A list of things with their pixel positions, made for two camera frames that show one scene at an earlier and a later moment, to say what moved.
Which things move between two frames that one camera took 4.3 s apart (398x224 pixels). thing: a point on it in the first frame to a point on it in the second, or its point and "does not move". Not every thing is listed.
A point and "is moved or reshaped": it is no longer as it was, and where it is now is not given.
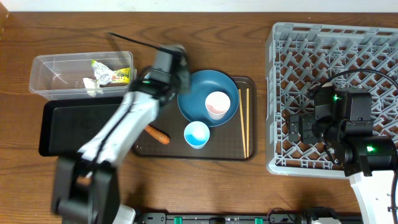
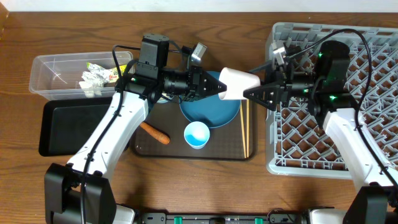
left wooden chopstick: [242, 122] does not move
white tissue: [92, 87] is moved or reshaped
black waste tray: [68, 124] does not move
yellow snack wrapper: [104, 76] is moved or reshaped
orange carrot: [157, 135] does not move
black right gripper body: [307, 121] to [286, 84]
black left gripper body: [180, 83] to [193, 76]
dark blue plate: [192, 103] does not move
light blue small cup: [196, 134] does not move
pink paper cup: [217, 104] to [236, 82]
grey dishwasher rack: [301, 57] does not move
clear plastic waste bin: [82, 76] does not move
